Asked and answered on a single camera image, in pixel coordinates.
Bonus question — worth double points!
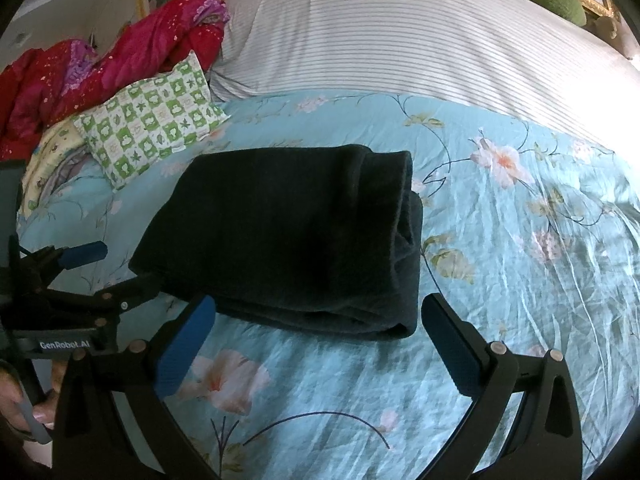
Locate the green plush cushion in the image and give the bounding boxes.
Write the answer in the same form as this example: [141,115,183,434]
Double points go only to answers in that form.
[517,0,587,27]

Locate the yellow patterned pillow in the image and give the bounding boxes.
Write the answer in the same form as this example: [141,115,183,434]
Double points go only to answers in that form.
[20,120,97,212]

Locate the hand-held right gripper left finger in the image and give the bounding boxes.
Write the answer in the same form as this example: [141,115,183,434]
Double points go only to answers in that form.
[52,294,217,480]

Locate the green checked pillow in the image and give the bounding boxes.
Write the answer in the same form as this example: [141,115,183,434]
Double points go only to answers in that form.
[72,50,232,191]

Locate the blue floral bedsheet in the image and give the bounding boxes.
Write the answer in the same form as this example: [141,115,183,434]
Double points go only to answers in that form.
[15,90,640,480]

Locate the red patterned blanket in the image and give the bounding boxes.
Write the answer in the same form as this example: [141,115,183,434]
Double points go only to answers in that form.
[0,0,231,161]

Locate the small olive plush toy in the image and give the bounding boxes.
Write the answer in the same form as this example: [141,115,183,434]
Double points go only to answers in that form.
[594,15,624,42]

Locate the black pants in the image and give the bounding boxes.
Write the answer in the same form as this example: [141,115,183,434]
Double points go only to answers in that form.
[127,144,425,343]

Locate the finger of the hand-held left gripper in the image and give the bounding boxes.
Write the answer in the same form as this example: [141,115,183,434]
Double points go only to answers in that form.
[20,241,109,275]
[44,272,163,322]

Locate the person's left hand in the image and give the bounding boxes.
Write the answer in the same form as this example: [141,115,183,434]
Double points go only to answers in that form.
[0,360,60,432]

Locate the white striped bed sheet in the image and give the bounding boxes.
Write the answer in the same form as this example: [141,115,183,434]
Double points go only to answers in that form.
[207,0,640,153]

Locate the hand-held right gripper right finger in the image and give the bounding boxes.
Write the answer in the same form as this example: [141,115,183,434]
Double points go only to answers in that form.
[421,292,584,480]

